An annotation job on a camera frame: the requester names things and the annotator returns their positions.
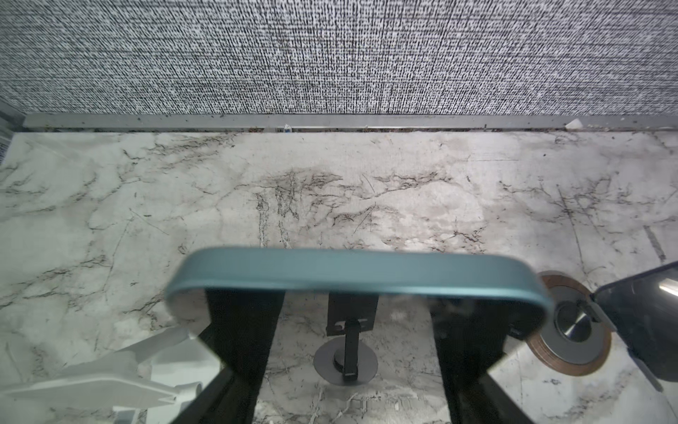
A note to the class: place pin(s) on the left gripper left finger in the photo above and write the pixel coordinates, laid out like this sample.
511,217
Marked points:
238,326

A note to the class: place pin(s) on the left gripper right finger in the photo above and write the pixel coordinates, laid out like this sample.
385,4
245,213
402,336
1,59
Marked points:
469,338

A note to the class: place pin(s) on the teal-edged phone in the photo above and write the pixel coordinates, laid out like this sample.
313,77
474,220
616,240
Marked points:
435,275

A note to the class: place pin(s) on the black phone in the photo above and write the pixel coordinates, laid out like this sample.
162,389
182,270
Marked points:
643,309

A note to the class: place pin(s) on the wood-base stand, back right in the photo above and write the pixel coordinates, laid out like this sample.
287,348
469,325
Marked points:
578,338

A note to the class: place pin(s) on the white phone stand, left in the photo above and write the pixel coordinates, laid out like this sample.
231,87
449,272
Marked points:
160,375

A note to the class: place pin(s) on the purple round-base phone stand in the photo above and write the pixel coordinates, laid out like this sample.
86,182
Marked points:
345,360

